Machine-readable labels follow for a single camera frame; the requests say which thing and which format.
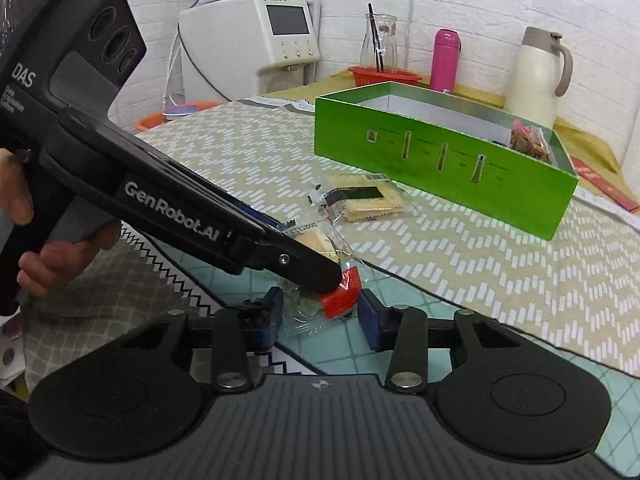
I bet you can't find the red sausage packet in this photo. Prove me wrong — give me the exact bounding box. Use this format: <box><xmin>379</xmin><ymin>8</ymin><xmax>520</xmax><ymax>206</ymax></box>
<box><xmin>279</xmin><ymin>220</ymin><xmax>373</xmax><ymax>337</ymax></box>

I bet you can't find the pink white snack packet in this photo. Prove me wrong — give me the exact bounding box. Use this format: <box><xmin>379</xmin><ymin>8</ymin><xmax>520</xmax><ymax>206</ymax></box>
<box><xmin>509</xmin><ymin>119</ymin><xmax>556</xmax><ymax>166</ymax></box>

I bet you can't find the person's left hand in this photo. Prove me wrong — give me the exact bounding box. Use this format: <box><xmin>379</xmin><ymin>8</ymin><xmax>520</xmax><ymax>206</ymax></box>
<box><xmin>0</xmin><ymin>148</ymin><xmax>123</xmax><ymax>298</ymax></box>

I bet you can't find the orange plastic basin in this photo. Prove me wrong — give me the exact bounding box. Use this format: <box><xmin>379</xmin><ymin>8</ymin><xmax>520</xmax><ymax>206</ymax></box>
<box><xmin>134</xmin><ymin>101</ymin><xmax>221</xmax><ymax>132</ymax></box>

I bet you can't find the container in orange basin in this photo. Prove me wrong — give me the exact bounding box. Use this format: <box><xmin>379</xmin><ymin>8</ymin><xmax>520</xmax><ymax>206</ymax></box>
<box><xmin>163</xmin><ymin>103</ymin><xmax>198</xmax><ymax>122</ymax></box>

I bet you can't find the white water dispenser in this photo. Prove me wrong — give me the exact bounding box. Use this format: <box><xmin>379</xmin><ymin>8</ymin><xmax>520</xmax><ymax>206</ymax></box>
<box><xmin>178</xmin><ymin>0</ymin><xmax>320</xmax><ymax>102</ymax></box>

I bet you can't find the green cardboard box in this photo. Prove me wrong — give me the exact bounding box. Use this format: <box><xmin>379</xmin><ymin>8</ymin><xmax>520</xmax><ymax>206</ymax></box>
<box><xmin>314</xmin><ymin>82</ymin><xmax>578</xmax><ymax>240</ymax></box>

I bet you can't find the red envelope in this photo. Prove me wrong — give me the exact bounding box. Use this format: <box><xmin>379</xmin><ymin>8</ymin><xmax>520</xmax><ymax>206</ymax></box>
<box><xmin>572</xmin><ymin>156</ymin><xmax>639</xmax><ymax>214</ymax></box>

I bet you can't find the yellow table cloth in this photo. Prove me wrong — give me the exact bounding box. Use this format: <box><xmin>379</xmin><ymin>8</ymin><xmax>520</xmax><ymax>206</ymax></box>
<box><xmin>264</xmin><ymin>70</ymin><xmax>639</xmax><ymax>202</ymax></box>

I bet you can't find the red plastic basket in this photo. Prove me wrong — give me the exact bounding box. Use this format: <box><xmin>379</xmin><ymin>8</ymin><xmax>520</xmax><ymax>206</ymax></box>
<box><xmin>348</xmin><ymin>66</ymin><xmax>422</xmax><ymax>87</ymax></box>

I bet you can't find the pink thermos bottle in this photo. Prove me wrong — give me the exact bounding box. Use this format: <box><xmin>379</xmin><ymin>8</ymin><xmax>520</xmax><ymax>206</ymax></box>
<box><xmin>430</xmin><ymin>28</ymin><xmax>461</xmax><ymax>93</ymax></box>

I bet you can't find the cream thermos jug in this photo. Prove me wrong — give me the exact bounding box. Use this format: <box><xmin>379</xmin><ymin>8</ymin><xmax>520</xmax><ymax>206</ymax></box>
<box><xmin>504</xmin><ymin>26</ymin><xmax>574</xmax><ymax>129</ymax></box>

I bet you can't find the black straw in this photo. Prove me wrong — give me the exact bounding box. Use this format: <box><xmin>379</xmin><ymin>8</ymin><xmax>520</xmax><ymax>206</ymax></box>
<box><xmin>368</xmin><ymin>2</ymin><xmax>384</xmax><ymax>74</ymax></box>

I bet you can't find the glass carafe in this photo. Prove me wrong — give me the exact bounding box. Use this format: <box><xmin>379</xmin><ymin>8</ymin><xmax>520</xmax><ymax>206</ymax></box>
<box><xmin>359</xmin><ymin>12</ymin><xmax>398</xmax><ymax>74</ymax></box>

